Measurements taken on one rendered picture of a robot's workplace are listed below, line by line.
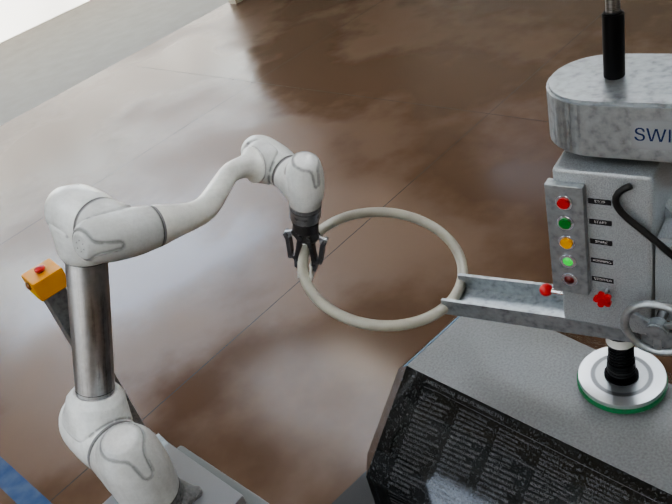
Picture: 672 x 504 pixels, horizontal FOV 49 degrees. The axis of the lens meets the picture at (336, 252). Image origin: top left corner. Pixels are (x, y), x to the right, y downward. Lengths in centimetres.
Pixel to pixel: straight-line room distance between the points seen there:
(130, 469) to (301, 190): 81
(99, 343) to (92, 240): 37
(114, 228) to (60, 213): 18
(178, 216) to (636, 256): 100
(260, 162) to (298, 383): 170
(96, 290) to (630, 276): 122
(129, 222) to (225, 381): 211
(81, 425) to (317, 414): 154
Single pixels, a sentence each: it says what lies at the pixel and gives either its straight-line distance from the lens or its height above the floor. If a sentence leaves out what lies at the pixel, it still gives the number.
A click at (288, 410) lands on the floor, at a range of 344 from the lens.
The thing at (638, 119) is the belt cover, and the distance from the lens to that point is 148.
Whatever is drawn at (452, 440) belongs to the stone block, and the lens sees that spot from 213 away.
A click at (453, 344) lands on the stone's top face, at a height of 87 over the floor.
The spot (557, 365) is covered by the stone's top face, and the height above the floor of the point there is 87.
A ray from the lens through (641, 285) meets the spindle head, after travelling 170.
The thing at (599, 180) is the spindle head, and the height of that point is 157.
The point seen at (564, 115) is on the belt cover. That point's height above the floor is 170.
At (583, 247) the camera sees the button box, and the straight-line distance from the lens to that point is 165.
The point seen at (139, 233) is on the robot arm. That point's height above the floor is 163.
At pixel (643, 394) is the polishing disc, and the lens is 203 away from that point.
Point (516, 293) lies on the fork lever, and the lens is 206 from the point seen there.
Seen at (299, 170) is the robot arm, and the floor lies 151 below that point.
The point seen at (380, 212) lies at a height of 118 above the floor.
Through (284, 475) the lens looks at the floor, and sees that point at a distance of 321.
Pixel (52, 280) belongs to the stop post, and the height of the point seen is 106.
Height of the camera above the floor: 241
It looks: 34 degrees down
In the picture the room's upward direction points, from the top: 16 degrees counter-clockwise
